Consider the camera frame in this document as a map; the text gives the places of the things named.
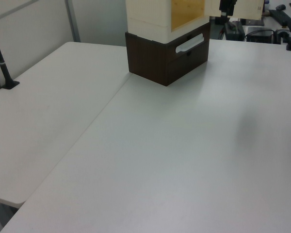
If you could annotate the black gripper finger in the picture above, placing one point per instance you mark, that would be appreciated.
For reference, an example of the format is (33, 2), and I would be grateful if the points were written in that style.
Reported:
(231, 7)
(223, 8)

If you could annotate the cream cabinet door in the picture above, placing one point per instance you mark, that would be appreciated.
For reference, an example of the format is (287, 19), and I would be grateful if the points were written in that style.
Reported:
(247, 8)

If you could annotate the cream plastic cabinet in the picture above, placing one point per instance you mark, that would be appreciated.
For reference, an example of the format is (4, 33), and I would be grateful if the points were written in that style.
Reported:
(148, 19)

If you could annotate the black monitor stand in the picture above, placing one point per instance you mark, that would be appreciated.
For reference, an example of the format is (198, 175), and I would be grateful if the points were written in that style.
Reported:
(253, 22)

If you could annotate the black electronics box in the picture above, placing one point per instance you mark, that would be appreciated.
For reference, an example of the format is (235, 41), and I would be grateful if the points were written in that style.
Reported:
(260, 36)

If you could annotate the black computer mouse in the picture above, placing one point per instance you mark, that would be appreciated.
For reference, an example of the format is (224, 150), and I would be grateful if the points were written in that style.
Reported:
(280, 7)

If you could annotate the black keyboard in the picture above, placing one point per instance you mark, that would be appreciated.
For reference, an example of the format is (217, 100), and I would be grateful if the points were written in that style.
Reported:
(281, 17)

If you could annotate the dark brown drawer box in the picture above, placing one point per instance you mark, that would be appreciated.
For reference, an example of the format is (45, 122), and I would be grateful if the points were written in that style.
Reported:
(148, 58)

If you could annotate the grey aluminium frame post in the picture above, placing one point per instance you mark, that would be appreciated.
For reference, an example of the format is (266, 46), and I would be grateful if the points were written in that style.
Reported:
(72, 19)

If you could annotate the black camera stand pole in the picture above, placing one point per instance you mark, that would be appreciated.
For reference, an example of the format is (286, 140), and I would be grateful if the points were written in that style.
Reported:
(1, 60)

